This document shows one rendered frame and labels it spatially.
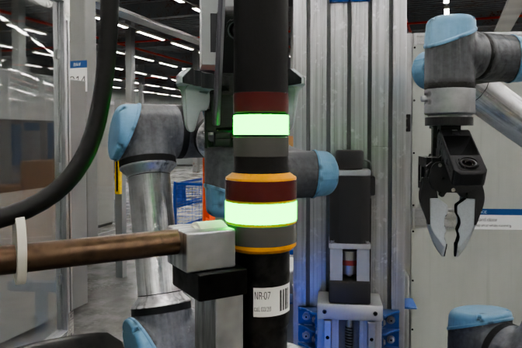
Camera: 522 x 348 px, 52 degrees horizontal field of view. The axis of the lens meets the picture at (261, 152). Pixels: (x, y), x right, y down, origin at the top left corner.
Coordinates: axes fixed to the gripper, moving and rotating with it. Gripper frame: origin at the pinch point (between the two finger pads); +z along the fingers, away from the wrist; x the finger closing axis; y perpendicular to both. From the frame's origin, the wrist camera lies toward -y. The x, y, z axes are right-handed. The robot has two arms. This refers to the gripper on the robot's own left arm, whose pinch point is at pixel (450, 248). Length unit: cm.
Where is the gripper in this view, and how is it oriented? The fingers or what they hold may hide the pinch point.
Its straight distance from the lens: 87.5
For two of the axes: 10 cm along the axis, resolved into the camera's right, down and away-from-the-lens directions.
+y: 0.8, -0.3, 10.0
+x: -10.0, 0.0, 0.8
